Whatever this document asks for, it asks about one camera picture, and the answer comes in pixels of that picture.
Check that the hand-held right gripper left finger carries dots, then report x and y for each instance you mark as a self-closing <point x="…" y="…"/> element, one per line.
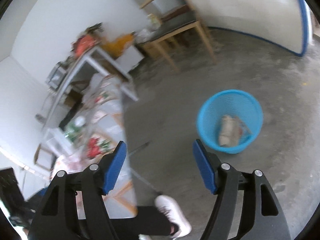
<point x="115" y="167"/>

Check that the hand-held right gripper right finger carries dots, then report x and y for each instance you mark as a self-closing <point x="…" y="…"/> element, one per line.
<point x="205" y="170"/>

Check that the blue plastic mesh basket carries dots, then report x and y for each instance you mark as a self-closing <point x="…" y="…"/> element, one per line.
<point x="225" y="100"/>

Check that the table with fruit-pattern cloth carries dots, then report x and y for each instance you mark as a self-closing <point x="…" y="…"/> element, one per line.
<point x="110" y="127"/>

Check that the crumpled brown paper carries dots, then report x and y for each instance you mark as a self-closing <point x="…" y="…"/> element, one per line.
<point x="227" y="130"/>

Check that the white sneaker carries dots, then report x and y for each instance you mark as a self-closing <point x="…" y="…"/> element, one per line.
<point x="172" y="212"/>

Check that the clear plastic wrapper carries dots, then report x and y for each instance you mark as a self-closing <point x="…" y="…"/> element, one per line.
<point x="244" y="130"/>

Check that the person's leg in black trousers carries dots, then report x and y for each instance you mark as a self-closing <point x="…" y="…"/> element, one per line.
<point x="145" y="220"/>

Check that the wooden stool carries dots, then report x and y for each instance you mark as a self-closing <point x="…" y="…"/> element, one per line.
<point x="43" y="157"/>

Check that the grey box-shaped appliance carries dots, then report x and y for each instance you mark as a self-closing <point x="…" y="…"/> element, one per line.
<point x="56" y="76"/>

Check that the white box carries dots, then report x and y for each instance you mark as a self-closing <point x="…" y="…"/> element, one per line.
<point x="131" y="57"/>

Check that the yellow bag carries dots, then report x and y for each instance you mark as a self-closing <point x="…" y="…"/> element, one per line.
<point x="117" y="45"/>

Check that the orange bag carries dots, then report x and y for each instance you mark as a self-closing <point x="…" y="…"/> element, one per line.
<point x="83" y="45"/>

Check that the white plastic bag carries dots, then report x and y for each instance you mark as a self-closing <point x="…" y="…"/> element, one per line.
<point x="146" y="35"/>

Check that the wooden chair with dark seat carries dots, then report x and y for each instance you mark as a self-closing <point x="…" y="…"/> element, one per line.
<point x="175" y="33"/>

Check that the green and white bag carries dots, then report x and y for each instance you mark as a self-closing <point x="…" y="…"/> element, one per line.
<point x="153" y="21"/>

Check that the white mattress with blue edge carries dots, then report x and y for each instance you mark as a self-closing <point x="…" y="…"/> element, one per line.
<point x="250" y="10"/>

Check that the white metal frame table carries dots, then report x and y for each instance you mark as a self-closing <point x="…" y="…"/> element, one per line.
<point x="105" y="57"/>

